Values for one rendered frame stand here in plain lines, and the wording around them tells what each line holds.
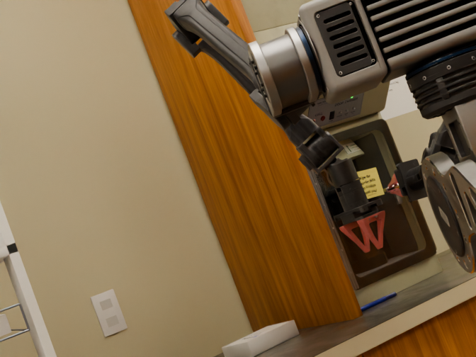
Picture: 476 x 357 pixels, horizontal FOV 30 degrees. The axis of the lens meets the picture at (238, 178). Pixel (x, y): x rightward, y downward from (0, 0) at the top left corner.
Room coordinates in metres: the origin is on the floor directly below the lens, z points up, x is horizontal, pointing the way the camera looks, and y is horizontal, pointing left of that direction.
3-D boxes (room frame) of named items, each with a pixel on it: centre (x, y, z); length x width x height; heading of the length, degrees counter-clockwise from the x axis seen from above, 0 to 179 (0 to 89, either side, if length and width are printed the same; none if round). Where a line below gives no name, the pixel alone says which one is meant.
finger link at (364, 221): (1.93, -0.22, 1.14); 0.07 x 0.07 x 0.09; 32
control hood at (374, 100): (2.32, -0.33, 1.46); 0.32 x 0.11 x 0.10; 122
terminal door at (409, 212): (2.36, -0.30, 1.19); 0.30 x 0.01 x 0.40; 120
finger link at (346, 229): (1.94, -0.21, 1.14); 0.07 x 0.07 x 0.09; 32
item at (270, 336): (2.27, 0.09, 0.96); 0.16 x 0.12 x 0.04; 127
